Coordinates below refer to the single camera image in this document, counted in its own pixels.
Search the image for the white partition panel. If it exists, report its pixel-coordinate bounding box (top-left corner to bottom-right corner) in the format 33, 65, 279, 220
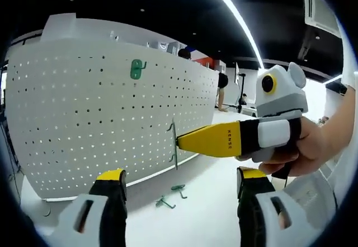
41, 13, 220, 74

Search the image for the white storage shelf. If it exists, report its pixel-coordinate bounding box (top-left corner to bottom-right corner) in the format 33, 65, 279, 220
145, 41, 180, 54

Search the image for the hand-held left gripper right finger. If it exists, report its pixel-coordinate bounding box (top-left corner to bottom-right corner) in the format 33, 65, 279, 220
236, 166, 310, 247

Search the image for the person's right hand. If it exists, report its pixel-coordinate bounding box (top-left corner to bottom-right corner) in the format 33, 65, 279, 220
258, 116, 336, 177

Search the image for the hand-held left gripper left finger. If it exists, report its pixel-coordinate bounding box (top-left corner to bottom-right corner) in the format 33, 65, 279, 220
54, 168, 129, 247

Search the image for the linear ceiling light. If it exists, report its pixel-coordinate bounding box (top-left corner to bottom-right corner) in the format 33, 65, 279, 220
200, 0, 264, 69

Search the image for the red box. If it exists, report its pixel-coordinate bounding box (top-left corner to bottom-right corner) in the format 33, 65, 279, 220
192, 56, 215, 69

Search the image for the ceiling air conditioner unit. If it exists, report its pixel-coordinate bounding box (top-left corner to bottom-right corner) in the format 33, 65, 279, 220
303, 0, 342, 35

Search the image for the white perforated mounting plate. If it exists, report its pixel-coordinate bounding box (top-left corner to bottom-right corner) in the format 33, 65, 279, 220
4, 36, 221, 217

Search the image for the green hook assembly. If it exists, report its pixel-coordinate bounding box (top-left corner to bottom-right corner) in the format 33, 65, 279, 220
129, 59, 148, 81
155, 195, 176, 210
167, 118, 180, 171
171, 184, 189, 200

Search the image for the grey mesh office chair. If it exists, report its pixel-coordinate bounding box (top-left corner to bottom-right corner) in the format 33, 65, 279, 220
284, 171, 338, 227

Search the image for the black tripod stand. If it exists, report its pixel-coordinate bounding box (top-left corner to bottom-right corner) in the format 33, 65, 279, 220
235, 62, 247, 114

